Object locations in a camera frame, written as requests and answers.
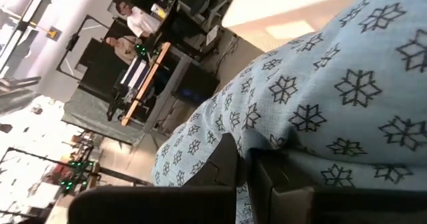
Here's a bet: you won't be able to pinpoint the wooden top work table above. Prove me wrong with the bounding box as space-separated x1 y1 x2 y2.
106 41 193 134

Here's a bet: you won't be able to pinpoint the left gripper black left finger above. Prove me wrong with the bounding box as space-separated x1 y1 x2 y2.
182 132 240 189

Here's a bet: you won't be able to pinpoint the person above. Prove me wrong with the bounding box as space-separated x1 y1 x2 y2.
115 1 161 39
104 35 143 65

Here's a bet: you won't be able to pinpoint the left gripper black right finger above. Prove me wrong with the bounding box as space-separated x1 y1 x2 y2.
248 149 316 224

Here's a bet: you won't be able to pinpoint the black computer tower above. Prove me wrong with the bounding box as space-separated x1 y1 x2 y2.
171 66 221 107

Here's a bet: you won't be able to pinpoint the light blue patterned cloth gown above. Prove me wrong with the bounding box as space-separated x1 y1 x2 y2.
153 0 427 224

